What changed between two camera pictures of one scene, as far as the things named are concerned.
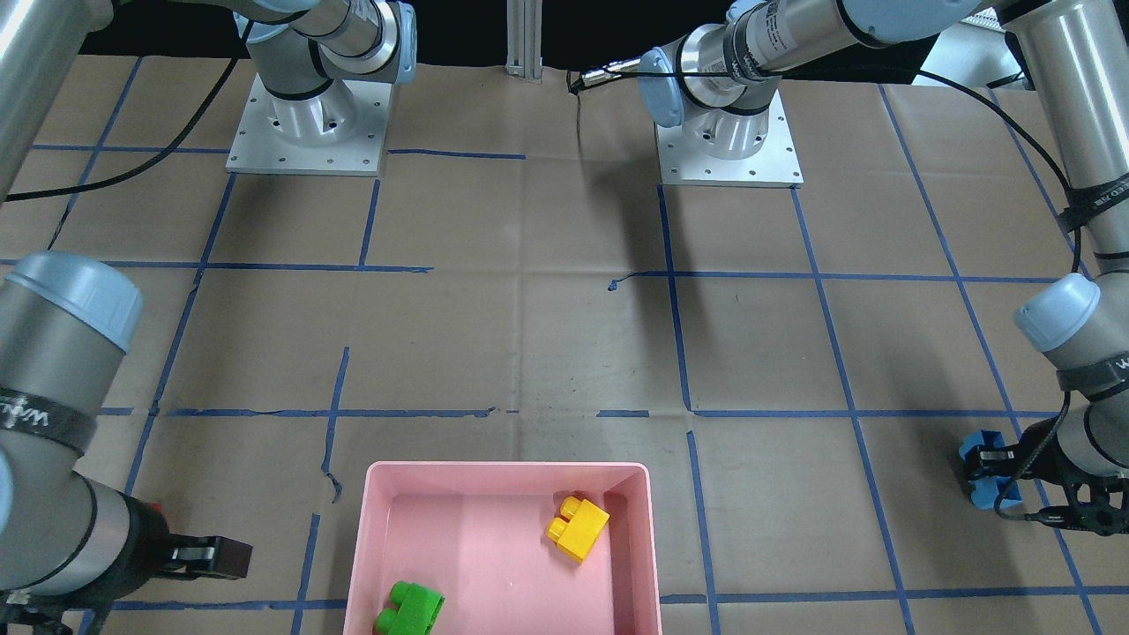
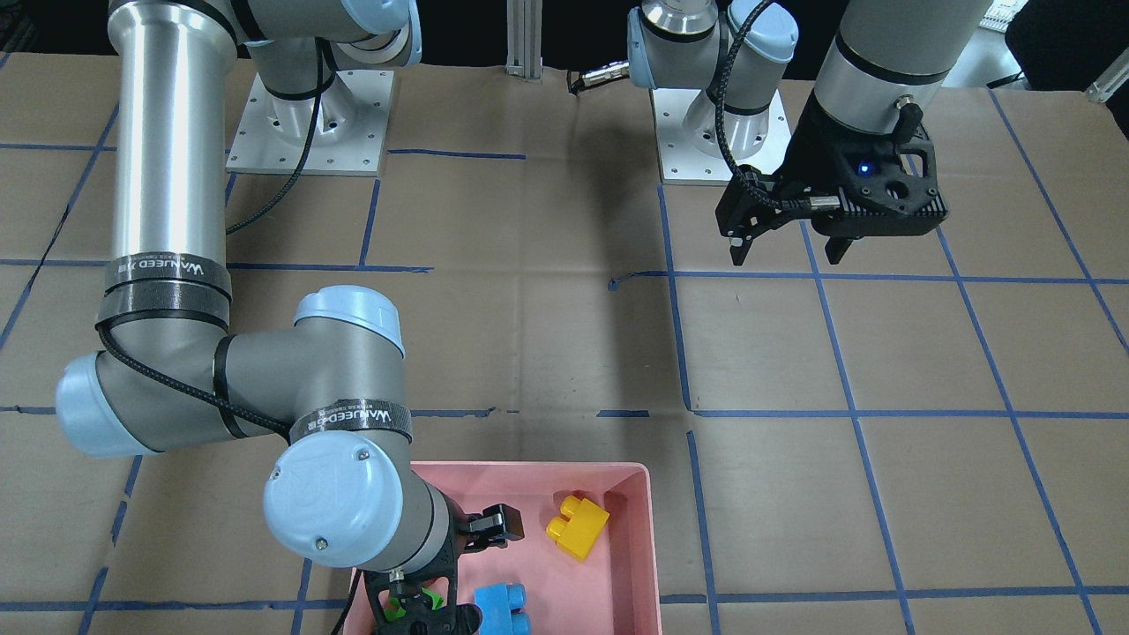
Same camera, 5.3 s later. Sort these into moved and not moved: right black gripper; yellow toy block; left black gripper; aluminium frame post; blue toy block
Moved: left black gripper; blue toy block; right black gripper
Not moved: aluminium frame post; yellow toy block
